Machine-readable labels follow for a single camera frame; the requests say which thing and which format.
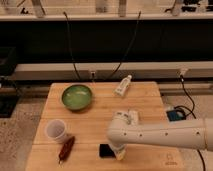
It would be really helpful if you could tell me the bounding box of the black eraser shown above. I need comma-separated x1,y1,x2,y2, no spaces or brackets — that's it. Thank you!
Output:
99,144,115,158

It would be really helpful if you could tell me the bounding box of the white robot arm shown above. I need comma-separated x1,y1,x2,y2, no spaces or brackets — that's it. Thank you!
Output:
107,111,213,160

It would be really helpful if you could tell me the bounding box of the brown sausage toy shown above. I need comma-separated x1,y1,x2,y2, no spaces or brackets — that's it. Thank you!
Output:
58,136,75,163

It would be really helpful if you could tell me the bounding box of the white plastic bottle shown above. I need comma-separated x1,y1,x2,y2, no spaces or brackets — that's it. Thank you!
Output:
115,75,132,97

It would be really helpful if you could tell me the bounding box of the blue box on floor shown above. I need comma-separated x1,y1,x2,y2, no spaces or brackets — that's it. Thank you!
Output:
167,110,185,122

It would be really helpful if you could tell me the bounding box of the clear plastic cup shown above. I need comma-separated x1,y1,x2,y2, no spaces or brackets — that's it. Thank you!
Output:
45,119,67,143

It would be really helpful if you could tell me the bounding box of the green bowl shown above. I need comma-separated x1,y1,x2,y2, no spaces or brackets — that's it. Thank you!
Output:
61,84,93,111

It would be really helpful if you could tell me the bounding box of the black bin at left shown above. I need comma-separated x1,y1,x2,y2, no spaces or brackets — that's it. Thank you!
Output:
0,46,18,118

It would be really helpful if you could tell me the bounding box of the white wall outlet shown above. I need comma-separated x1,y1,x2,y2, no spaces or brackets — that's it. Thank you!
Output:
89,70,96,78

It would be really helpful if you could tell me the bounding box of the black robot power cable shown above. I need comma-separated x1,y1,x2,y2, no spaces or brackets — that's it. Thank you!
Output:
165,73,208,171

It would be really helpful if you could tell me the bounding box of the right black hanging cable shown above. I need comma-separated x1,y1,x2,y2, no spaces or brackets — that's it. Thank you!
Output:
105,10,142,81

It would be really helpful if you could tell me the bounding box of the black hanging cable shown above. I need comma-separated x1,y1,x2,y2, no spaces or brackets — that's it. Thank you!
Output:
105,10,142,81
62,11,82,81

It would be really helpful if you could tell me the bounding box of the left black hanging cable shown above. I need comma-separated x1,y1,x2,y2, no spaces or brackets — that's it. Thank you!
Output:
62,11,82,81

